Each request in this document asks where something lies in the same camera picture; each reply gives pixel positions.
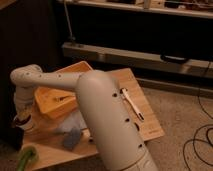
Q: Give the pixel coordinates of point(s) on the twig inside yellow bin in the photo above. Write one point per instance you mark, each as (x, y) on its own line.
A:
(58, 99)

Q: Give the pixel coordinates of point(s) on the wooden table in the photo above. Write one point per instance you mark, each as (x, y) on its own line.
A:
(49, 145)

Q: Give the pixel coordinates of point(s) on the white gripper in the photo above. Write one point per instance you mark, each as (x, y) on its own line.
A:
(23, 98)

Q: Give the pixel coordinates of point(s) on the yellow plastic bin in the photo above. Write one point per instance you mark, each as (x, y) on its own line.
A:
(50, 108)

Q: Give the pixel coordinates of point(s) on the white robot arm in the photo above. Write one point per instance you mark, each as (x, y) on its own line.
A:
(115, 135)

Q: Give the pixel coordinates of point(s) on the white handled spoon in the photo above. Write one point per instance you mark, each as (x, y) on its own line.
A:
(126, 96)

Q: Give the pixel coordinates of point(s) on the green curved object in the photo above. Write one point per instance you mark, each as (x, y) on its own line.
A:
(27, 156)

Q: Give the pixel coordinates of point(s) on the thin metal pole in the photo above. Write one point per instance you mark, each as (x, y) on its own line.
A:
(71, 36)

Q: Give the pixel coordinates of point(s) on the white paper cup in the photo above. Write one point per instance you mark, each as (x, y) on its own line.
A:
(26, 124)

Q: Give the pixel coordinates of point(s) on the blue sponge block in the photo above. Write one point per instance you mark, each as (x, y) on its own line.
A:
(72, 138)

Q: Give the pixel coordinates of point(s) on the light blue cloth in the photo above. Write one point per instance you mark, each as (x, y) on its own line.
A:
(73, 120)

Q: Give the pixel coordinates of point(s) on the dark grape bunch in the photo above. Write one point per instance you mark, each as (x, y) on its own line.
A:
(23, 117)

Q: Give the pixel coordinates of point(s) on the upper white shelf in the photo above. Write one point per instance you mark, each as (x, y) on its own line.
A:
(139, 8)

